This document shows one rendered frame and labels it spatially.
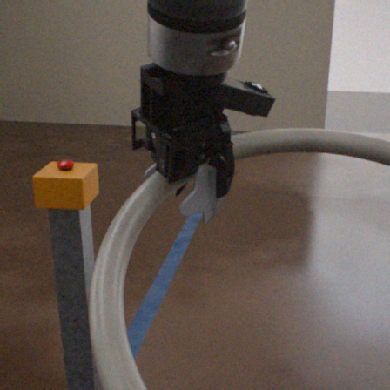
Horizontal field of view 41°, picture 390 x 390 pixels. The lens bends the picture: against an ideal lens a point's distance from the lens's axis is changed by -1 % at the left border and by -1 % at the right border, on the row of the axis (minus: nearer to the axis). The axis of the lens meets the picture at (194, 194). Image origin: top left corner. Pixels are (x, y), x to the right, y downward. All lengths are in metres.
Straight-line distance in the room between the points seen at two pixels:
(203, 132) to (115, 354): 0.23
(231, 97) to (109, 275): 0.22
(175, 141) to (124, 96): 5.95
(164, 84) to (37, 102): 6.46
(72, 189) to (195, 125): 0.71
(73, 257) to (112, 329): 0.87
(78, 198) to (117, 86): 5.30
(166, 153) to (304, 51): 5.56
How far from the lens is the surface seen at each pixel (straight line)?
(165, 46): 0.48
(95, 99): 6.60
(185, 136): 0.52
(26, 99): 7.00
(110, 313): 0.45
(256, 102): 0.58
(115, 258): 0.48
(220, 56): 0.48
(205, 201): 0.60
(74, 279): 1.33
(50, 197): 1.23
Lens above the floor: 1.45
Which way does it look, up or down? 20 degrees down
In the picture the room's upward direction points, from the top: straight up
